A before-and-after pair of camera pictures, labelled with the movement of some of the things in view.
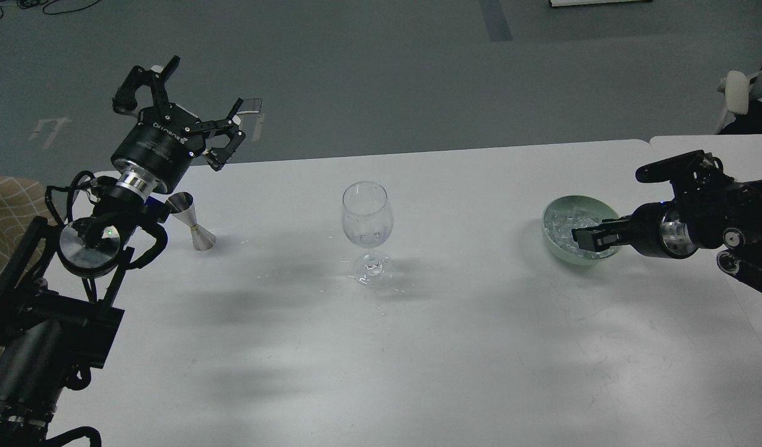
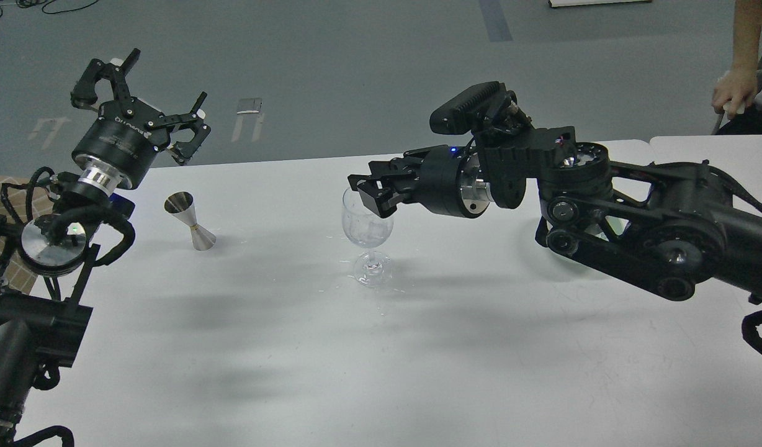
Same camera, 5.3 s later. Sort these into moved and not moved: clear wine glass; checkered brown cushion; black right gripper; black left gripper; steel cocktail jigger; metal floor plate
Moved: black left gripper; black right gripper
Not moved: steel cocktail jigger; clear wine glass; metal floor plate; checkered brown cushion
